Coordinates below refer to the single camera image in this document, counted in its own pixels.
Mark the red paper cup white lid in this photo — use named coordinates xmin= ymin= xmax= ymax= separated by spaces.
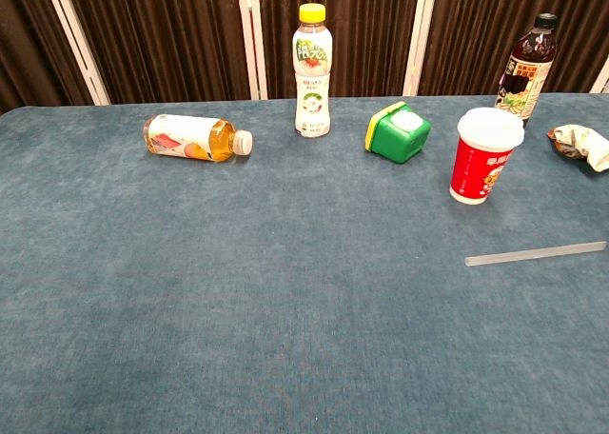
xmin=449 ymin=107 xmax=526 ymax=206

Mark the amber tea bottle white cap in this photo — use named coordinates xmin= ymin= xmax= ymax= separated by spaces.
xmin=143 ymin=113 xmax=254 ymax=164

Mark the green box yellow lid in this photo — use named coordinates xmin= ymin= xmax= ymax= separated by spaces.
xmin=364 ymin=101 xmax=433 ymax=165

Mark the white screen frame post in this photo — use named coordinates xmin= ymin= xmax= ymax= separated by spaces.
xmin=41 ymin=0 xmax=111 ymax=107
xmin=402 ymin=0 xmax=440 ymax=97
xmin=236 ymin=0 xmax=268 ymax=101
xmin=590 ymin=57 xmax=609 ymax=94

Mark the dark brown pleated curtain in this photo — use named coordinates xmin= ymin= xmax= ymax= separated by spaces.
xmin=0 ymin=0 xmax=609 ymax=115

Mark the white drink bottle yellow cap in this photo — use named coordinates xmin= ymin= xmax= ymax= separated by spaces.
xmin=292 ymin=3 xmax=333 ymax=139

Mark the transparent plastic straw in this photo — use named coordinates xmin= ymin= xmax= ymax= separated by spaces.
xmin=464 ymin=241 xmax=608 ymax=267

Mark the crumpled snack wrapper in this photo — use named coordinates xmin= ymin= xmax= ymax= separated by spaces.
xmin=546 ymin=124 xmax=609 ymax=174

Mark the dark sauce bottle black cap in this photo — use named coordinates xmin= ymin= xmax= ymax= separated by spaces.
xmin=494 ymin=12 xmax=560 ymax=128

